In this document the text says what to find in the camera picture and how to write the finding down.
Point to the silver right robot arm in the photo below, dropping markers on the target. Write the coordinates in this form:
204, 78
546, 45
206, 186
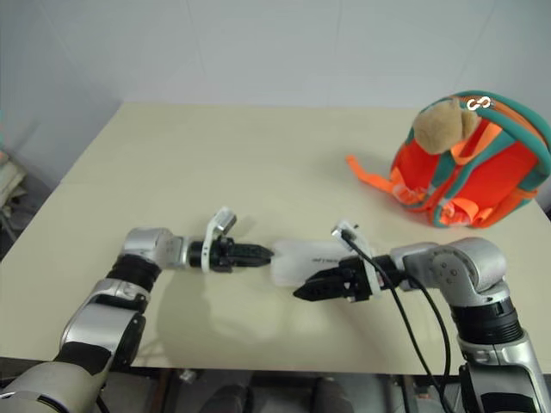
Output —
486, 301

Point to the dark rounded shape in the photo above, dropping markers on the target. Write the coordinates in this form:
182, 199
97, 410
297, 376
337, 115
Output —
230, 398

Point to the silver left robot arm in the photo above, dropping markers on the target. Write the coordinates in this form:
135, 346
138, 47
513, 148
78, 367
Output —
107, 301

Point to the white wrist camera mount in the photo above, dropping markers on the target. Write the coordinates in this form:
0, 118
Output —
360, 247
217, 223

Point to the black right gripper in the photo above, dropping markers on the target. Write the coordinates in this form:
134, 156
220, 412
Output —
356, 281

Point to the brown plush toy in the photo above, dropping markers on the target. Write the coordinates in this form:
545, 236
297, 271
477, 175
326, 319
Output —
443, 127

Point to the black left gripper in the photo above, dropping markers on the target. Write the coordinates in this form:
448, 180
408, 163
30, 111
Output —
223, 257

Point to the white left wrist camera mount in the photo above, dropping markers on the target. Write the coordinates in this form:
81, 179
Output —
217, 223

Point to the cluttered grey items pile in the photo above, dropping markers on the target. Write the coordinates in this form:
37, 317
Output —
13, 180

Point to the orange and teal backpack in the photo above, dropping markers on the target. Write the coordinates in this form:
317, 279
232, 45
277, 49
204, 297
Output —
486, 172

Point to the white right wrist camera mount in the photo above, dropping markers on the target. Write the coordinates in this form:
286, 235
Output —
360, 247

